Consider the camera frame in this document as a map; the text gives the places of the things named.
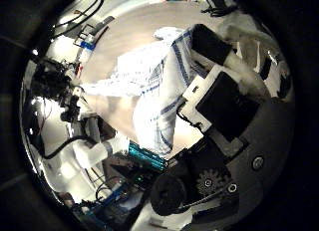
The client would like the white blue plaid cloth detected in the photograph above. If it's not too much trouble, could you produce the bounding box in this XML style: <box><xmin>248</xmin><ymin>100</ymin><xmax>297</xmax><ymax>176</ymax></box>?
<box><xmin>79</xmin><ymin>25</ymin><xmax>207</xmax><ymax>159</ymax></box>

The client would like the black looped cable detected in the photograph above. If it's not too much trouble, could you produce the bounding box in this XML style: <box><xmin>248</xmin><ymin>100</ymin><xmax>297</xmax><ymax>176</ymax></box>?
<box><xmin>49</xmin><ymin>0</ymin><xmax>106</xmax><ymax>40</ymax></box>

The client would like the teal box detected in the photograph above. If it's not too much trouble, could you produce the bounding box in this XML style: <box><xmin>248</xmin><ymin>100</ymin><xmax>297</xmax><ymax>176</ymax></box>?
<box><xmin>128</xmin><ymin>141</ymin><xmax>167</xmax><ymax>171</ymax></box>

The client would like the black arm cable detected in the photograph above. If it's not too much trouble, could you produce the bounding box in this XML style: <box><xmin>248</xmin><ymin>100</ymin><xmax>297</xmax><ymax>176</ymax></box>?
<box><xmin>43</xmin><ymin>134</ymin><xmax>98</xmax><ymax>159</ymax></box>

